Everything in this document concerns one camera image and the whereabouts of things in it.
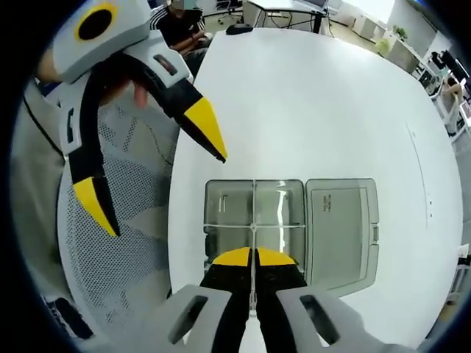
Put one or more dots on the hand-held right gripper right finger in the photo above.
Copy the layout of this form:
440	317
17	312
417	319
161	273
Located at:
320	320

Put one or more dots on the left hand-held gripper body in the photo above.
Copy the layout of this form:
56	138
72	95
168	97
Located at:
121	33

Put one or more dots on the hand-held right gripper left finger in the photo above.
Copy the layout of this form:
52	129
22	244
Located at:
191	320

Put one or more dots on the grey transparent guide fixture box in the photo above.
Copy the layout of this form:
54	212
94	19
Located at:
342	235

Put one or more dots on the person's left hand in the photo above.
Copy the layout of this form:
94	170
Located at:
121	84

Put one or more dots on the grey mesh office chair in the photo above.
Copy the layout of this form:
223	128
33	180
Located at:
129	239

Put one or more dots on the person's torso in pale shirt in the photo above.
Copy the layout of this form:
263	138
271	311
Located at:
33	165

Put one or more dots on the black oval object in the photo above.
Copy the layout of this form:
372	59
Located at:
239	28

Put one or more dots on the white side desk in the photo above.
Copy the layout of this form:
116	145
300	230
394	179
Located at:
290	14

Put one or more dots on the white low cabinets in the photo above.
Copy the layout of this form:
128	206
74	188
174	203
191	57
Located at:
368	24

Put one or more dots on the green round object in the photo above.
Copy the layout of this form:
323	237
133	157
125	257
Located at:
382	46

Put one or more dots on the potted green plant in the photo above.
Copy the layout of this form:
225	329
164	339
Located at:
400	32

